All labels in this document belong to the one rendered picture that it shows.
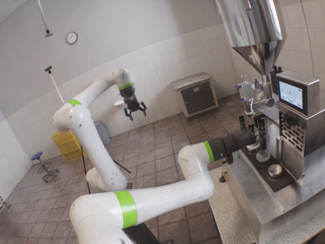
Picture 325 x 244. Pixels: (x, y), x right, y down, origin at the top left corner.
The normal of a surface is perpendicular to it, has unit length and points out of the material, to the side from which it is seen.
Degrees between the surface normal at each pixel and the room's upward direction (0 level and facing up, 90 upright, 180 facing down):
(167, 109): 90
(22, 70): 90
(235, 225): 0
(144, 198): 48
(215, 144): 26
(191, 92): 90
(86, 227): 5
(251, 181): 0
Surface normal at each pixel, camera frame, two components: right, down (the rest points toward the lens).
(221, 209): -0.33, -0.86
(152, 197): 0.47, -0.73
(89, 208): 0.04, -0.96
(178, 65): 0.05, 0.39
